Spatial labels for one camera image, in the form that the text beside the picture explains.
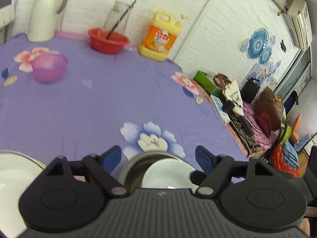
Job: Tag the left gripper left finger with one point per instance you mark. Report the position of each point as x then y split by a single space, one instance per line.
100 168

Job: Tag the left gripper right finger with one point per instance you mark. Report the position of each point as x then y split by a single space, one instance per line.
217 170

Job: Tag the stainless steel bowl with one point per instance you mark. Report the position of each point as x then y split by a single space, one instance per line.
133 172

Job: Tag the white floral plate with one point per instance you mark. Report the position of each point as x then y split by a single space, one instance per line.
18 171

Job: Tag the purple plastic bowl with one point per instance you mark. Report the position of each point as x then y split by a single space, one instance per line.
49 67

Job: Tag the white tote bag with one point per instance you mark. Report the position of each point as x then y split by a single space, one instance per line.
232 93

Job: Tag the purple floral tablecloth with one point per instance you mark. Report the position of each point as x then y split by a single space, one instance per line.
105 100

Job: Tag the brown bag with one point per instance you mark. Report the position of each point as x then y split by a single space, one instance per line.
268 102

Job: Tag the green box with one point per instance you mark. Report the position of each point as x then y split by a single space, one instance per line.
202 79

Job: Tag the red plastic basket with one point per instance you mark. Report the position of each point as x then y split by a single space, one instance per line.
114 44

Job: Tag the yellow dish soap bottle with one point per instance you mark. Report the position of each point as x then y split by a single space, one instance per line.
161 35

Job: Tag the black straw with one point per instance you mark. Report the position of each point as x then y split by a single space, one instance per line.
111 32

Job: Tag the white thermos jug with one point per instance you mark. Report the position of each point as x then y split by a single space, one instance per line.
44 19

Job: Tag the clear glass jar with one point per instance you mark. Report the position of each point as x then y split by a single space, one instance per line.
115 14

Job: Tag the white air conditioner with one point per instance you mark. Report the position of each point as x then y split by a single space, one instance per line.
297 18

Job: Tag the white water dispenser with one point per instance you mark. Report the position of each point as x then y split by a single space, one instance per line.
7 16

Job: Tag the blue paper wall decorations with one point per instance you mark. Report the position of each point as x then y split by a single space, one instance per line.
259 47

